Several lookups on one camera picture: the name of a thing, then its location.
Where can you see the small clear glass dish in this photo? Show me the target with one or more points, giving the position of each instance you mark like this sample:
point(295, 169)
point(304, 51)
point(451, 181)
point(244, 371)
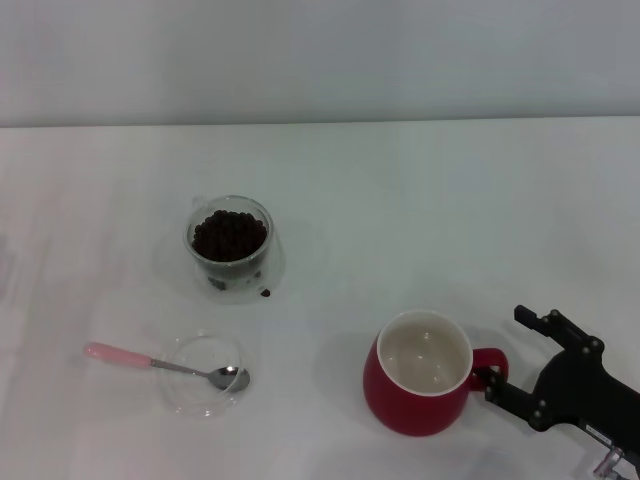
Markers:
point(195, 400)

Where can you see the pile of coffee beans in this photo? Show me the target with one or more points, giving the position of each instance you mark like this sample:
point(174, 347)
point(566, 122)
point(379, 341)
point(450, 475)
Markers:
point(229, 235)

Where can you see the red mug with white inside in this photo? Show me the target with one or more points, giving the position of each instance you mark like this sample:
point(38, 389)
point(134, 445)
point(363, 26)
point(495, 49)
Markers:
point(410, 410)

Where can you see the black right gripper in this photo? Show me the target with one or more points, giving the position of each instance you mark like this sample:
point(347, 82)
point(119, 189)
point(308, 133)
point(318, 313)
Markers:
point(585, 390)

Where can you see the clear double-wall glass cup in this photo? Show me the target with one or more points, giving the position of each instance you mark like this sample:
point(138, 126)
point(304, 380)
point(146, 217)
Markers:
point(188, 235)

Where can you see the clear glass saucer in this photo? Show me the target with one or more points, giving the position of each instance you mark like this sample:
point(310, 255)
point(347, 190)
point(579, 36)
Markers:
point(240, 297)

